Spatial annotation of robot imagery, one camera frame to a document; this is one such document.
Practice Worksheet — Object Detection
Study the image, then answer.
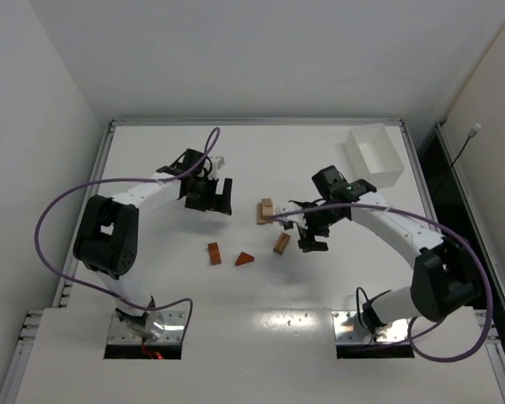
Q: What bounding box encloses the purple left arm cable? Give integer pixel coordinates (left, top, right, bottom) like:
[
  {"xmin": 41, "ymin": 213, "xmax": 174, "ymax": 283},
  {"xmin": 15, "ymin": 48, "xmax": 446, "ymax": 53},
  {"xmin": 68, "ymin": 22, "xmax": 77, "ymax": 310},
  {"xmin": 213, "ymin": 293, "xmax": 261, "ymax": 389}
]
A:
[{"xmin": 34, "ymin": 126, "xmax": 221, "ymax": 327}]

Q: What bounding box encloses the striped dark wood block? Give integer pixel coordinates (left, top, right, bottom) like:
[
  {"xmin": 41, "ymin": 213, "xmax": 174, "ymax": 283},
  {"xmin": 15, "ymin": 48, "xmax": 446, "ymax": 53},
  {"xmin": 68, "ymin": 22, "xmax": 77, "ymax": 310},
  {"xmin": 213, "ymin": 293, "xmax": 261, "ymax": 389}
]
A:
[{"xmin": 273, "ymin": 232, "xmax": 290, "ymax": 255}]

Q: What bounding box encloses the orange arch wood block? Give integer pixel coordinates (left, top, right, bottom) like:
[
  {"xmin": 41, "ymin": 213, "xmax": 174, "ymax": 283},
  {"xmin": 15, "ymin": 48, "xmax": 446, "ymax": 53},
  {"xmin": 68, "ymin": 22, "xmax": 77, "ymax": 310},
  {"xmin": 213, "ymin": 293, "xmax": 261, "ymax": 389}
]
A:
[{"xmin": 207, "ymin": 242, "xmax": 222, "ymax": 266}]

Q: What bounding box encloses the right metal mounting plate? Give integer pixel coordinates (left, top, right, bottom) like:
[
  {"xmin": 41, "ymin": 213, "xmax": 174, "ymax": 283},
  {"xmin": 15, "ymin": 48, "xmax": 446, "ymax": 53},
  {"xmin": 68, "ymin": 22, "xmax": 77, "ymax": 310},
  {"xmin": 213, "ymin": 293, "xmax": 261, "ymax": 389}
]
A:
[{"xmin": 332, "ymin": 311, "xmax": 409, "ymax": 347}]

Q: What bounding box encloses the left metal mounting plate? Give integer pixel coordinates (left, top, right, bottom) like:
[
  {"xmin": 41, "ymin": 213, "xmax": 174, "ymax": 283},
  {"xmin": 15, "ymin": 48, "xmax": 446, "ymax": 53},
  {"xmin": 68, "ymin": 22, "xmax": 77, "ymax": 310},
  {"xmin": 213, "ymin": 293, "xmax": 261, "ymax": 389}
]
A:
[{"xmin": 107, "ymin": 311, "xmax": 185, "ymax": 345}]

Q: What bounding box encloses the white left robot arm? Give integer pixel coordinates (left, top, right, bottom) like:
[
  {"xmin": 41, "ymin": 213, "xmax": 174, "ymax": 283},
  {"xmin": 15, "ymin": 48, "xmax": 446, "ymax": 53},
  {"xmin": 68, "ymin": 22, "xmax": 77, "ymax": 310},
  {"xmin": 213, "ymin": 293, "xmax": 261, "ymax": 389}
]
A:
[{"xmin": 73, "ymin": 149, "xmax": 232, "ymax": 327}]

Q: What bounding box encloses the orange triangle wood block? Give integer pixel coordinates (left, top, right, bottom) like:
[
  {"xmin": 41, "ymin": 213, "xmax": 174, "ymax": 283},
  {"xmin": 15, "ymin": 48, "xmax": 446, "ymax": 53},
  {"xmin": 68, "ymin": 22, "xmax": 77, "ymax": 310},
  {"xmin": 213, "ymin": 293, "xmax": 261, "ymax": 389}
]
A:
[{"xmin": 235, "ymin": 252, "xmax": 255, "ymax": 267}]

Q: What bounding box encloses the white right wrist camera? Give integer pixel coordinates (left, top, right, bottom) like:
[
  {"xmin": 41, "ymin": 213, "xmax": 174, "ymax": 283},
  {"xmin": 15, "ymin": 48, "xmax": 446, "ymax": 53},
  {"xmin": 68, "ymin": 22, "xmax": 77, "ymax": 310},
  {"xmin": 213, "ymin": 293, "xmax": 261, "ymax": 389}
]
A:
[{"xmin": 274, "ymin": 202, "xmax": 307, "ymax": 230}]

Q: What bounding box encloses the white translucent plastic bin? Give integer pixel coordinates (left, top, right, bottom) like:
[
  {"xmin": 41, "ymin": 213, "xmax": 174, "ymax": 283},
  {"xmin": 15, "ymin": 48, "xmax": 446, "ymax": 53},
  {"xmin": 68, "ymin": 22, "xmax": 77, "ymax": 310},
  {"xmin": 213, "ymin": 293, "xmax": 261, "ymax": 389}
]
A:
[{"xmin": 343, "ymin": 124, "xmax": 405, "ymax": 189}]

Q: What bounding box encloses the small pale wood cube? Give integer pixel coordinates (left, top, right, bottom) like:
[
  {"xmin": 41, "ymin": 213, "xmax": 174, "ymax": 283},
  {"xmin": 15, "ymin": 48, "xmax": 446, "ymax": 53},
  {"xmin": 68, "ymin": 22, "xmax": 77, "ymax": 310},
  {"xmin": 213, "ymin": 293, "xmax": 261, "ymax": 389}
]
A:
[{"xmin": 259, "ymin": 205, "xmax": 274, "ymax": 219}]

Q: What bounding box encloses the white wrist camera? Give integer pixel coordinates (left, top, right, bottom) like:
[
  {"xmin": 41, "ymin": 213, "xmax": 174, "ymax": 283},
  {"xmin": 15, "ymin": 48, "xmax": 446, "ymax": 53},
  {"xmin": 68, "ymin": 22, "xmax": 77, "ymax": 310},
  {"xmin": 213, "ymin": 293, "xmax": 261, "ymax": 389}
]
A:
[
  {"xmin": 274, "ymin": 202, "xmax": 307, "ymax": 230},
  {"xmin": 207, "ymin": 157, "xmax": 225, "ymax": 178}
]

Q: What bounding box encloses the engraved long wood block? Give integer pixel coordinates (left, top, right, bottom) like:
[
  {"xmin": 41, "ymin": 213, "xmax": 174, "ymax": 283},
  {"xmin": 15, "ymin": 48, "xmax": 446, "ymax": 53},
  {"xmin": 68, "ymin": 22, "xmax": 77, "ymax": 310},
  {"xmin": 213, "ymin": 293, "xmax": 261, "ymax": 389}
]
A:
[{"xmin": 256, "ymin": 202, "xmax": 266, "ymax": 225}]

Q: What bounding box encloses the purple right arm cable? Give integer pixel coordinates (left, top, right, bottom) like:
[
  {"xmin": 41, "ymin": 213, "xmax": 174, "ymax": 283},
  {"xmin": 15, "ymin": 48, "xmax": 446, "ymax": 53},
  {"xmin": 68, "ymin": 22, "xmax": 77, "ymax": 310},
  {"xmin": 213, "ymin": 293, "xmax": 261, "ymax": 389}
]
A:
[{"xmin": 268, "ymin": 203, "xmax": 493, "ymax": 363}]

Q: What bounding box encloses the hanging black cable connector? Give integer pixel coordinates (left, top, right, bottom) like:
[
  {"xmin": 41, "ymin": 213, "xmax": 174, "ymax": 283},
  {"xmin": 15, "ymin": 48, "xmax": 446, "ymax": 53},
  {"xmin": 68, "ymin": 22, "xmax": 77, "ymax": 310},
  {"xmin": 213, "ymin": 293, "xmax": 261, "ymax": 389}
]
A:
[{"xmin": 449, "ymin": 123, "xmax": 481, "ymax": 170}]

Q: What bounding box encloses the black cable loop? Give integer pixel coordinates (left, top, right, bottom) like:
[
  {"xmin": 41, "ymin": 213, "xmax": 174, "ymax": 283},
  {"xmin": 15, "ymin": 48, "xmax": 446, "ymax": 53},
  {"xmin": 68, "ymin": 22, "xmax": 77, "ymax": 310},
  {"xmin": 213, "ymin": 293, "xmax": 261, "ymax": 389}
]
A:
[{"xmin": 355, "ymin": 285, "xmax": 374, "ymax": 327}]

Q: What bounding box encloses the metal mounting plate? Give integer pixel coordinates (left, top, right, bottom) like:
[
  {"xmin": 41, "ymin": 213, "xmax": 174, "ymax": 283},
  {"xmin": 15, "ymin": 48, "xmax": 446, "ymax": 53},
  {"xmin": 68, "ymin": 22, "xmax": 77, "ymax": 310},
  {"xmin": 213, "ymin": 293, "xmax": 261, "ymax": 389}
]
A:
[
  {"xmin": 332, "ymin": 311, "xmax": 409, "ymax": 347},
  {"xmin": 107, "ymin": 311, "xmax": 185, "ymax": 345}
]

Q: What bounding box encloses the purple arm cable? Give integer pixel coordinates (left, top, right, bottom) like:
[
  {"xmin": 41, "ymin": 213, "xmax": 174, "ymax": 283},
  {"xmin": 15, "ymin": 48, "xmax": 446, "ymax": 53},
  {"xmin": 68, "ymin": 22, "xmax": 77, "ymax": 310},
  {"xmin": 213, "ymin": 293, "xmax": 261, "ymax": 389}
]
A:
[
  {"xmin": 268, "ymin": 203, "xmax": 493, "ymax": 363},
  {"xmin": 34, "ymin": 126, "xmax": 221, "ymax": 327}
]

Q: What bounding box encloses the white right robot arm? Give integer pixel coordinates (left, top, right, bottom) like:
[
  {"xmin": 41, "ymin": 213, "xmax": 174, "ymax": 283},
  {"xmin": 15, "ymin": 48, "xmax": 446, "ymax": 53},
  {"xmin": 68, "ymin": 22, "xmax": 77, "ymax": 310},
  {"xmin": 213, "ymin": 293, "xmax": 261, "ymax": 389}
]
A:
[{"xmin": 280, "ymin": 166, "xmax": 483, "ymax": 332}]

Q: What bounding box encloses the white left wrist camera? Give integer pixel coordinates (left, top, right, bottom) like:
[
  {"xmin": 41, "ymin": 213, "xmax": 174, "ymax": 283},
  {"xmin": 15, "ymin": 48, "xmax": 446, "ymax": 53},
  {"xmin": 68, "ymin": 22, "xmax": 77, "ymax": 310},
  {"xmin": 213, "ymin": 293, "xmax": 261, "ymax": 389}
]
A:
[{"xmin": 207, "ymin": 157, "xmax": 225, "ymax": 178}]

